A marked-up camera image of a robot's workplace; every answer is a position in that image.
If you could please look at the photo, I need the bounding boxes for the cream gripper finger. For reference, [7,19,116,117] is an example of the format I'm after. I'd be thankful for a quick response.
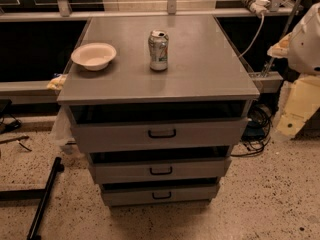
[275,74,320,139]
[267,34,291,59]

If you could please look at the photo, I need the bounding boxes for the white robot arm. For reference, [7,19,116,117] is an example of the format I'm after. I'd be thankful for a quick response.
[267,3,320,138]

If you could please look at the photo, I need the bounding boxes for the grey drawer cabinet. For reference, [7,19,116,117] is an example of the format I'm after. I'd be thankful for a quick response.
[58,15,259,195]

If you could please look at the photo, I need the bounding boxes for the middle grey drawer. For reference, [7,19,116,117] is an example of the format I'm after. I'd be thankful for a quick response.
[89,157,231,184]

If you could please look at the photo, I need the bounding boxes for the grey drawer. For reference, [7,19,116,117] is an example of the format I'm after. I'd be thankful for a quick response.
[71,118,248,153]
[102,184,219,206]
[89,157,231,184]

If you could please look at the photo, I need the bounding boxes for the bottom grey drawer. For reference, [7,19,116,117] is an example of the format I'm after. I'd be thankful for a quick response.
[102,184,219,206]

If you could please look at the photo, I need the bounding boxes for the top grey drawer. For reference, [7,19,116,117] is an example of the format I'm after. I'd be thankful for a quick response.
[71,118,248,153]

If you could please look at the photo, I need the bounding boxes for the white power strip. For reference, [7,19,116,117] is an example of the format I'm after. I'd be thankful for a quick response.
[240,0,269,17]

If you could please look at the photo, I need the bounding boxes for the silver soda can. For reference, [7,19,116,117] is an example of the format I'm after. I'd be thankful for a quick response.
[148,30,169,71]

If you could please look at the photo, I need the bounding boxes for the white bowl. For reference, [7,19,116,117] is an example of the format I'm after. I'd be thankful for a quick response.
[71,43,117,71]

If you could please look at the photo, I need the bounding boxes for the yellow snack bag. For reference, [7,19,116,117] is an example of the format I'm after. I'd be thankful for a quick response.
[47,74,67,91]

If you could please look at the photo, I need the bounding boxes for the clear plastic bag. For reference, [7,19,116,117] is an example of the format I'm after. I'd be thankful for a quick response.
[50,107,74,155]

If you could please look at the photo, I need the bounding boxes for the black floor stand bar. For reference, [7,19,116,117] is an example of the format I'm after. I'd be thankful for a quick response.
[0,157,64,240]

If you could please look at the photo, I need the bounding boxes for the white power cable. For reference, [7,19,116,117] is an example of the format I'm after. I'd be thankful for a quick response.
[237,12,266,59]

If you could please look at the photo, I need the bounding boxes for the black cable bundle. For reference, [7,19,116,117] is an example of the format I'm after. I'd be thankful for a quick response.
[230,104,274,158]

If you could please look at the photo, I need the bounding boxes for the grey metal rail frame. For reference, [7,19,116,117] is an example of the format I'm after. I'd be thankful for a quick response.
[0,0,304,104]

